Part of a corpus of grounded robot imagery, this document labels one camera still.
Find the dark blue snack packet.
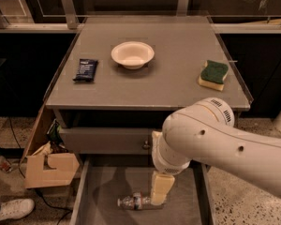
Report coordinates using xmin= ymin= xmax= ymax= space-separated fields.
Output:
xmin=73 ymin=59 xmax=98 ymax=83

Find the centre-left metal railing bracket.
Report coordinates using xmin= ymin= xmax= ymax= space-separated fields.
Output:
xmin=61 ymin=0 xmax=80 ymax=29

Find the grey drawer cabinet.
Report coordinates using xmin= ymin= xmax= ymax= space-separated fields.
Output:
xmin=42 ymin=14 xmax=255 ymax=225

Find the closed grey top drawer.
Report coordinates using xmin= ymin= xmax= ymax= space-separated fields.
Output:
xmin=59 ymin=127 xmax=153 ymax=155

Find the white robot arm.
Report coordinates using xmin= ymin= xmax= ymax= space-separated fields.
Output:
xmin=152 ymin=97 xmax=281 ymax=199

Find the round metal drawer knob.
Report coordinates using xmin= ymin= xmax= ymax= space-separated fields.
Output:
xmin=142 ymin=141 xmax=151 ymax=150

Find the white paper bowl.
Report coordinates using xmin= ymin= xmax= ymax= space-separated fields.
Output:
xmin=111 ymin=41 xmax=155 ymax=69

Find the green packet in box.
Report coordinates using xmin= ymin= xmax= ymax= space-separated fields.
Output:
xmin=46 ymin=119 xmax=63 ymax=144

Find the white sneaker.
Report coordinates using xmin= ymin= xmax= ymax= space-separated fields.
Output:
xmin=0 ymin=199 xmax=35 ymax=222

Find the black floor cable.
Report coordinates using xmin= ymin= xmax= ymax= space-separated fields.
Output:
xmin=7 ymin=115 xmax=73 ymax=225

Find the brown cardboard box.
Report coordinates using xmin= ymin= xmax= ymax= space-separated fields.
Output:
xmin=19 ymin=103 xmax=82 ymax=190

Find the green and yellow sponge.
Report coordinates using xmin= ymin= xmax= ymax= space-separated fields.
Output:
xmin=198 ymin=60 xmax=229 ymax=91

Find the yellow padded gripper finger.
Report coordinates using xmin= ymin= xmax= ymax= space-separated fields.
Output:
xmin=151 ymin=171 xmax=175 ymax=205

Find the centre-right metal railing bracket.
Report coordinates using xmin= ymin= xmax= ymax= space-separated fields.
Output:
xmin=176 ymin=0 xmax=189 ymax=16

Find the small bottle on floor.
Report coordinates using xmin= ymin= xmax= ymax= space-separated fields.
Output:
xmin=0 ymin=156 xmax=12 ymax=173

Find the clear plastic water bottle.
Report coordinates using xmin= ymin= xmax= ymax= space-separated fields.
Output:
xmin=117 ymin=192 xmax=164 ymax=211

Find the open grey middle drawer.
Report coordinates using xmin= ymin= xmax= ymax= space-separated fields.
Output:
xmin=69 ymin=155 xmax=216 ymax=225

